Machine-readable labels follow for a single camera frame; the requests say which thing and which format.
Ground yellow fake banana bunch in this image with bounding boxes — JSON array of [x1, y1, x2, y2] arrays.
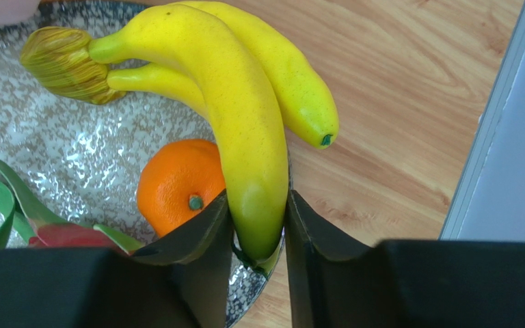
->
[[20, 1, 340, 266]]

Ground orange fake tangerine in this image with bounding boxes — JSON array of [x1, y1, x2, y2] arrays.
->
[[137, 139, 226, 237]]

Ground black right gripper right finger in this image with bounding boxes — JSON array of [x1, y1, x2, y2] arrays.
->
[[285, 191, 525, 327]]

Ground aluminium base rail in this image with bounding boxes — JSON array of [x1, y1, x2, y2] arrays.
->
[[438, 2, 525, 240]]

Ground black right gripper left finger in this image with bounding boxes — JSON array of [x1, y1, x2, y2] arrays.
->
[[0, 193, 233, 327]]

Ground pink translucent plastic bag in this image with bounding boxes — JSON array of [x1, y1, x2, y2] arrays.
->
[[0, 0, 40, 25]]

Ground pink fake dragon fruit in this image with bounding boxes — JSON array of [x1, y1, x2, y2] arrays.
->
[[0, 160, 144, 255]]

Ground speckled grey ceramic plate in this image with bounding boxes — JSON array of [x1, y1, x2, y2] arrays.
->
[[0, 0, 293, 328]]

